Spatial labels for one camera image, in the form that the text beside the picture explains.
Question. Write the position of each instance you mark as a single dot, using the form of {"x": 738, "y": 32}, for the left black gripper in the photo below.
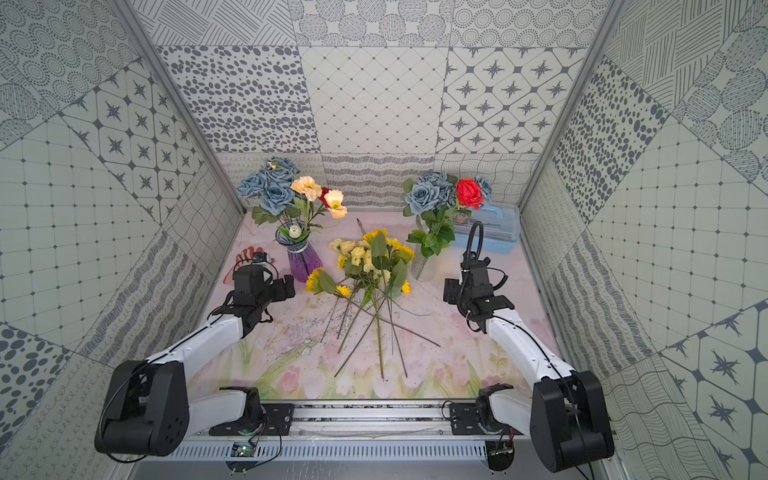
{"x": 285, "y": 288}

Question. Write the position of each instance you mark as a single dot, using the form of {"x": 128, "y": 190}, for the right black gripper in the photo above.
{"x": 453, "y": 291}

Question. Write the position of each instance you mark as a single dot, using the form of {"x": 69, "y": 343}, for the small sunflower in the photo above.
{"x": 339, "y": 292}

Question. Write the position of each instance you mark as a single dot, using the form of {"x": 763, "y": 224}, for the large sunflower vase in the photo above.
{"x": 375, "y": 272}

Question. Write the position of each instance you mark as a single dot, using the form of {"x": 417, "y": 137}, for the yellow rose bunch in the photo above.
{"x": 350, "y": 263}

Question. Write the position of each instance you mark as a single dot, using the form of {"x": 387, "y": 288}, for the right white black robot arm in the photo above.
{"x": 565, "y": 416}

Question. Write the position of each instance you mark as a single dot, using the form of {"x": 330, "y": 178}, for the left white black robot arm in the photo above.
{"x": 147, "y": 410}

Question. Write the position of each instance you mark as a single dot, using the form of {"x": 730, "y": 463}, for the clear glass vase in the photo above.
{"x": 423, "y": 268}

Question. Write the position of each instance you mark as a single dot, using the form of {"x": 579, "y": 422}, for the purple ribbed vase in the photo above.
{"x": 303, "y": 260}

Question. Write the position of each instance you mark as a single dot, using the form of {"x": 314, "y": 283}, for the left bouquet yellow flowers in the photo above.
{"x": 290, "y": 200}

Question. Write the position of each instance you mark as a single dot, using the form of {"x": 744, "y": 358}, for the red white hand-shaped tool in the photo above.
{"x": 242, "y": 259}

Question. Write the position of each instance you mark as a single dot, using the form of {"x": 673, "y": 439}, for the blue plastic storage box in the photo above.
{"x": 501, "y": 228}

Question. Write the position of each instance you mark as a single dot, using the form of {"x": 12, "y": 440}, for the red rose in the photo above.
{"x": 469, "y": 194}

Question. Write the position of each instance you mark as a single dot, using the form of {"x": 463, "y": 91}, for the blue grey roses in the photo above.
{"x": 436, "y": 191}

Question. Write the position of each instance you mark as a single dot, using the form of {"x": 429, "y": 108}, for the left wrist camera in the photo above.
{"x": 260, "y": 257}

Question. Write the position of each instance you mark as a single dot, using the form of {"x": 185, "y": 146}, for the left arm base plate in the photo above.
{"x": 271, "y": 419}

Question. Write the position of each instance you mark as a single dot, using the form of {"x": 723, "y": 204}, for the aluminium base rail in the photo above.
{"x": 373, "y": 419}

